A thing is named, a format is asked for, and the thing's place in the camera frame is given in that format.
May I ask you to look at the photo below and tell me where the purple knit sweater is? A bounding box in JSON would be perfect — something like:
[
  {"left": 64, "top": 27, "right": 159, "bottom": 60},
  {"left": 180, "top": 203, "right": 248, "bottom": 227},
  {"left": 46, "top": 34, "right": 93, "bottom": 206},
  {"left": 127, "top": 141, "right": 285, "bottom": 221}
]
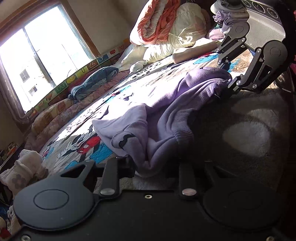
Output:
[{"left": 92, "top": 67, "right": 232, "bottom": 177}]

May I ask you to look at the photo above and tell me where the pile of purple grey clothes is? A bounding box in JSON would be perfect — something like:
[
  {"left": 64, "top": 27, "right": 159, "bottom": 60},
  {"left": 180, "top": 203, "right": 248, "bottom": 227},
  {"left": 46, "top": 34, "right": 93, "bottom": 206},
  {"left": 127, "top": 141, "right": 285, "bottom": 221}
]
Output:
[{"left": 208, "top": 0, "right": 249, "bottom": 41}]

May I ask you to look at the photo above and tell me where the cream white quilt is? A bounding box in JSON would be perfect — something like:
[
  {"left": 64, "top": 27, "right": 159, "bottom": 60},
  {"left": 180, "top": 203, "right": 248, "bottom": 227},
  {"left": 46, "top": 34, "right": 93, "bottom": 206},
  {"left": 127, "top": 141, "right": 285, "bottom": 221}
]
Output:
[{"left": 116, "top": 1, "right": 211, "bottom": 71}]

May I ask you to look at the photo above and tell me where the beige folded garment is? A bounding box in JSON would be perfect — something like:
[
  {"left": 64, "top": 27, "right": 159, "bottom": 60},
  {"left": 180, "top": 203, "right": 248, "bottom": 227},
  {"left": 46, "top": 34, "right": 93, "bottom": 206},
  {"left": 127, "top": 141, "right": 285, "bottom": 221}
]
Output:
[{"left": 172, "top": 38, "right": 218, "bottom": 64}]

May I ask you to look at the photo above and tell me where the Mickey Mouse brown blanket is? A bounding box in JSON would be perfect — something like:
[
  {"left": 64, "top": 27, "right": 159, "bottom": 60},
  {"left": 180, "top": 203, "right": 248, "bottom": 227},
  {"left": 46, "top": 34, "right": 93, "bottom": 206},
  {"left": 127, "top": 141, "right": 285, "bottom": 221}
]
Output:
[{"left": 41, "top": 53, "right": 293, "bottom": 190}]

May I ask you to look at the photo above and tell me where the orange rolled quilt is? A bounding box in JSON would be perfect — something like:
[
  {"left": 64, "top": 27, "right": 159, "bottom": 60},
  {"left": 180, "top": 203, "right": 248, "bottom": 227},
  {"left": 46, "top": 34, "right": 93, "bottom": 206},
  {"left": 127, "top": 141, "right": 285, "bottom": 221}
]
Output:
[{"left": 129, "top": 0, "right": 181, "bottom": 46}]

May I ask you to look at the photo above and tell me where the pink floral quilt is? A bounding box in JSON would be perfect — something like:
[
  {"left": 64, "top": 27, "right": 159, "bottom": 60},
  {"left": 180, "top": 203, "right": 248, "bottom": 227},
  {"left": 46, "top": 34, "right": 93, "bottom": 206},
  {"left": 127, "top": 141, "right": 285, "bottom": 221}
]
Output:
[{"left": 25, "top": 70, "right": 129, "bottom": 152}]

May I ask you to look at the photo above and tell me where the pink patterned cloth pile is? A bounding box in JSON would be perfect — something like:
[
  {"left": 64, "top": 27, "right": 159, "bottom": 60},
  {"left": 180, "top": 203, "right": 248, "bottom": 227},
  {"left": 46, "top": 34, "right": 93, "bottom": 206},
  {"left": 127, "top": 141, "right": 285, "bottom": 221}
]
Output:
[{"left": 1, "top": 149, "right": 49, "bottom": 197}]

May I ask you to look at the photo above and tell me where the blue folded blanket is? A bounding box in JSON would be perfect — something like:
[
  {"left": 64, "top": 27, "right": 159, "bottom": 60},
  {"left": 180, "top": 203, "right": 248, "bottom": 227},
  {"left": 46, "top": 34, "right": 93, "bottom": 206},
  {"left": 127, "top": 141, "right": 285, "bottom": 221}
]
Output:
[{"left": 68, "top": 66, "right": 119, "bottom": 101}]

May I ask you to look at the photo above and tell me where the colourful alphabet foam mat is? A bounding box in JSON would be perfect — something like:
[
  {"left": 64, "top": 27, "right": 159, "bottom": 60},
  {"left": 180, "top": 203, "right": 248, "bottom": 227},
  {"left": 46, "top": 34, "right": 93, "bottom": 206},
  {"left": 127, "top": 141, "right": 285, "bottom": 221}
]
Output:
[{"left": 25, "top": 38, "right": 130, "bottom": 120}]

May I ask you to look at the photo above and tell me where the white plush toy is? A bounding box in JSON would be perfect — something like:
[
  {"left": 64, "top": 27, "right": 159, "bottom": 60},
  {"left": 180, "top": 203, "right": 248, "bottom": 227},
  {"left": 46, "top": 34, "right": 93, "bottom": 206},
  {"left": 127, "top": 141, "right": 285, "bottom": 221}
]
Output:
[{"left": 129, "top": 60, "right": 147, "bottom": 74}]

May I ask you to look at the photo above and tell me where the window with brown frame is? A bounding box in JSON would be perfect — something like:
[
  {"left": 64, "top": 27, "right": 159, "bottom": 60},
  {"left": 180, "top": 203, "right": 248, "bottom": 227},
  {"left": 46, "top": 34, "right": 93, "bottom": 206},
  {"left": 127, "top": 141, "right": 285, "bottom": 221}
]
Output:
[{"left": 1, "top": 1, "right": 100, "bottom": 118}]

